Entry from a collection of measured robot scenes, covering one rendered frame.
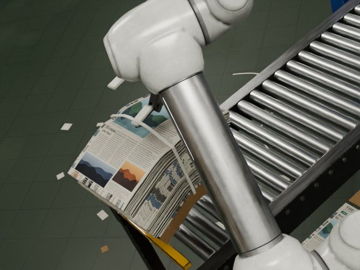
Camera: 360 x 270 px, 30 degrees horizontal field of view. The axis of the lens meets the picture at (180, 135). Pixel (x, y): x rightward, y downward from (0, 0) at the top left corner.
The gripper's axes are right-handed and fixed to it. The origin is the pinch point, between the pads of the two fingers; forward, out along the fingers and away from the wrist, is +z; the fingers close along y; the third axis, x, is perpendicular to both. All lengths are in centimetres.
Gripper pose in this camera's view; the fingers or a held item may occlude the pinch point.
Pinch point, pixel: (125, 103)
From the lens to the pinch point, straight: 184.9
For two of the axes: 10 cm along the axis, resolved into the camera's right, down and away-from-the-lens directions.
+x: -6.5, -2.9, 7.0
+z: -6.5, 6.9, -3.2
